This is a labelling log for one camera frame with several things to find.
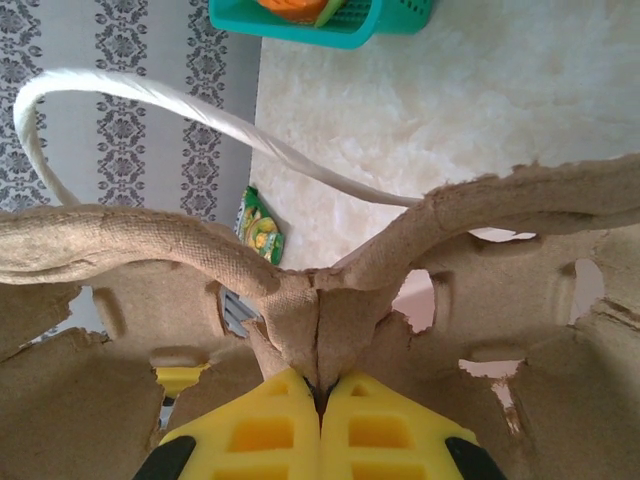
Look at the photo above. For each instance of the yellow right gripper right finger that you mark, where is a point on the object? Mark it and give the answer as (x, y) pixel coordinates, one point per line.
(380, 430)

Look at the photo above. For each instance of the white red-print paper gift bag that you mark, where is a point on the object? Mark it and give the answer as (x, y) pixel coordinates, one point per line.
(200, 110)

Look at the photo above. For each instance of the teal plastic basket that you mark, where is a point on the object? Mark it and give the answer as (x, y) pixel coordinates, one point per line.
(300, 35)

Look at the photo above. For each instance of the brown pulp cup carrier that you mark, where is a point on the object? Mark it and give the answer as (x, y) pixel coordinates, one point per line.
(150, 240)

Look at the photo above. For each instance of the orange toy fruit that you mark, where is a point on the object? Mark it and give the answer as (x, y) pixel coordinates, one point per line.
(290, 7)

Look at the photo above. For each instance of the aluminium cage frame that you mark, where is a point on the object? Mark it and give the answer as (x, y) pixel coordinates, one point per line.
(240, 315)

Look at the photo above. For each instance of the green snack packet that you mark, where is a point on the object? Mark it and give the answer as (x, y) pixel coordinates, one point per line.
(260, 230)

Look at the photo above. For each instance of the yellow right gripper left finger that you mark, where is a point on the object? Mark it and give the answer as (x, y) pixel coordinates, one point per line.
(260, 425)

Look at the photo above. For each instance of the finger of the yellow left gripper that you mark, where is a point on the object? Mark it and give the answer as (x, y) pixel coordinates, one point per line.
(180, 377)

